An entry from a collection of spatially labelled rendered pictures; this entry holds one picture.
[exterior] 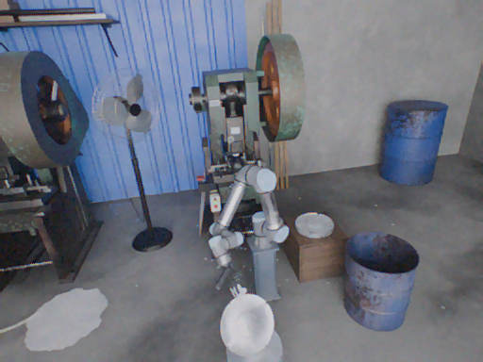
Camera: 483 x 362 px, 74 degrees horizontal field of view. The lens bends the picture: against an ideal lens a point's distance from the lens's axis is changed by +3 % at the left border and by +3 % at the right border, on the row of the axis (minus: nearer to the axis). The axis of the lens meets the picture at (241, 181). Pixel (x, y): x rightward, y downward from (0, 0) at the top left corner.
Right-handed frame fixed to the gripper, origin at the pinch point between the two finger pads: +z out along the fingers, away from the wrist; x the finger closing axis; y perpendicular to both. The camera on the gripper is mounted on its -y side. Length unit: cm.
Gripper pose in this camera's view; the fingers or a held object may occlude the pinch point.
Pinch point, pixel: (239, 301)
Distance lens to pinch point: 175.5
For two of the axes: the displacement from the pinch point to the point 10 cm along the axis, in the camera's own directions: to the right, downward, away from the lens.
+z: 4.5, 8.6, -2.3
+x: -3.5, 4.1, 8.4
